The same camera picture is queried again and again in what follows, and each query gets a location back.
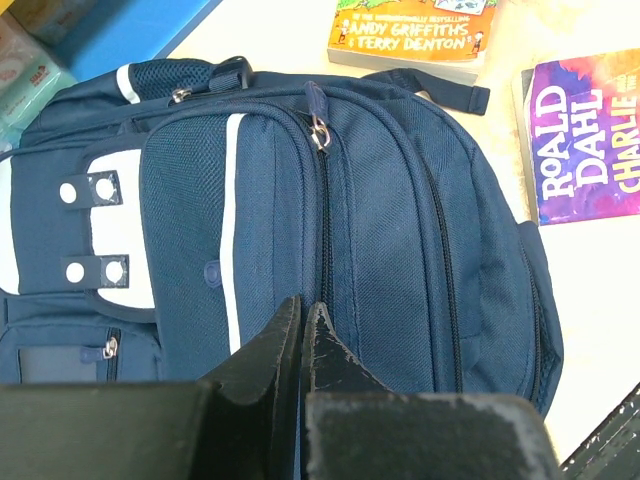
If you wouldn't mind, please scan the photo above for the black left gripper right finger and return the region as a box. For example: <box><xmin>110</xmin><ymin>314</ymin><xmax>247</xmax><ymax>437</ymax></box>
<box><xmin>300</xmin><ymin>302</ymin><xmax>561</xmax><ymax>479</ymax></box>

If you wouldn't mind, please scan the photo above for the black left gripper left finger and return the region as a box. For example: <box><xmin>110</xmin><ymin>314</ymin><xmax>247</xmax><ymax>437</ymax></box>
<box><xmin>1</xmin><ymin>297</ymin><xmax>302</xmax><ymax>479</ymax></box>

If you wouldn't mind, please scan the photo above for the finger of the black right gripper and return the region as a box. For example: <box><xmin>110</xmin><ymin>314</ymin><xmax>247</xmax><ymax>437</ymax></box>
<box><xmin>560</xmin><ymin>385</ymin><xmax>640</xmax><ymax>480</ymax></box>

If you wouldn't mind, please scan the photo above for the navy blue student backpack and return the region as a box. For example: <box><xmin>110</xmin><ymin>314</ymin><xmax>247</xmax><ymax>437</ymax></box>
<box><xmin>0</xmin><ymin>55</ymin><xmax>565</xmax><ymax>417</ymax></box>

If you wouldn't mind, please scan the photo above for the orange Treehouse book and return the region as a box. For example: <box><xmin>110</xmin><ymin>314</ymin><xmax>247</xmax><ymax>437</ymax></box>
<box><xmin>327</xmin><ymin>0</ymin><xmax>498</xmax><ymax>85</ymax></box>

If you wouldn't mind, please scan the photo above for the purple Roald Dahl book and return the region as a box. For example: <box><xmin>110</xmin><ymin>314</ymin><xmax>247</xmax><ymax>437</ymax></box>
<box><xmin>513</xmin><ymin>49</ymin><xmax>639</xmax><ymax>225</ymax></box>

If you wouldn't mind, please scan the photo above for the blue shelf unit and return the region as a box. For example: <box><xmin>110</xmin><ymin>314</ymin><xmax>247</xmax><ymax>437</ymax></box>
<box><xmin>0</xmin><ymin>0</ymin><xmax>224</xmax><ymax>146</ymax></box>

